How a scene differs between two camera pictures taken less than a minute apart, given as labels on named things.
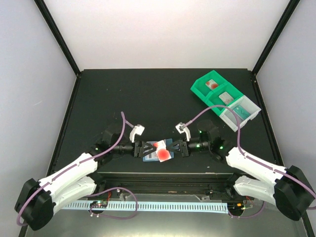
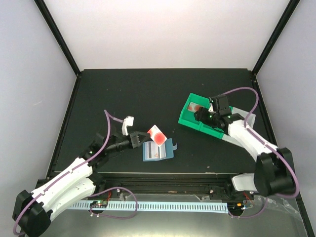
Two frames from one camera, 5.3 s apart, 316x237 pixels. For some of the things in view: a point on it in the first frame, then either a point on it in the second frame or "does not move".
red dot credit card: x=161 y=151 → x=157 y=135
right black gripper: x=177 y=151 → x=200 y=116
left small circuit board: x=99 y=204 does not move
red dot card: x=212 y=84 → x=193 y=107
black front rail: x=168 y=183 does not move
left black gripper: x=149 y=146 → x=134 y=139
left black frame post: x=46 y=14 does not move
